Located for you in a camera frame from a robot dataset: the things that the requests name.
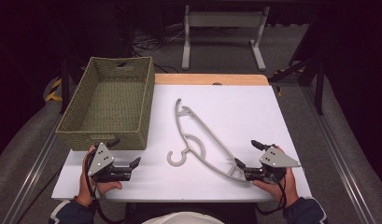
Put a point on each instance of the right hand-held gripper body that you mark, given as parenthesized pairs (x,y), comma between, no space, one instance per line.
(274,160)

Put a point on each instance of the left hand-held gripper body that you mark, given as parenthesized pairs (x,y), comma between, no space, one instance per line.
(101,158)

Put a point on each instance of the green woven basket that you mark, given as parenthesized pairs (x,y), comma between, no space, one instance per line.
(114,102)

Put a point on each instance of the grey plastic clothes hanger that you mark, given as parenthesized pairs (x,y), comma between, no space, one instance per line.
(196,124)

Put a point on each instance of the person's left hand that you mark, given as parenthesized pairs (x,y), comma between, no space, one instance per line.
(109,186)

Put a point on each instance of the person's right hand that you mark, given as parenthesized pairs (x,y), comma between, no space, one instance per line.
(282,189)

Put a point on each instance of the white table board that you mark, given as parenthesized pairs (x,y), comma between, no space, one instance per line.
(241,118)

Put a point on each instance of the person's dark torso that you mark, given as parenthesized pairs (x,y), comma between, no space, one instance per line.
(154,211)

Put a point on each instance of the person's white cap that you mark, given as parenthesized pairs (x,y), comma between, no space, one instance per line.
(182,218)

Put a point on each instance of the yellow black floor tape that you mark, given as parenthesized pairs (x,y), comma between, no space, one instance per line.
(53,91)

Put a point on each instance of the wooden table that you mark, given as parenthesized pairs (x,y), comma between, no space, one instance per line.
(210,79)

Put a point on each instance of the black metal stand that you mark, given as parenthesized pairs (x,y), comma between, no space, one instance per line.
(310,71)

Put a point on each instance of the metal floor rail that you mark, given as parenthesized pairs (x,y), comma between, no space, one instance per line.
(30,174)
(338,155)

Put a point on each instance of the black metal post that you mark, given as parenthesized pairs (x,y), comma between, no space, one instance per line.
(64,84)

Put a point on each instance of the white metal stand frame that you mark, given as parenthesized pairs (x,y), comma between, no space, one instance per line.
(224,18)

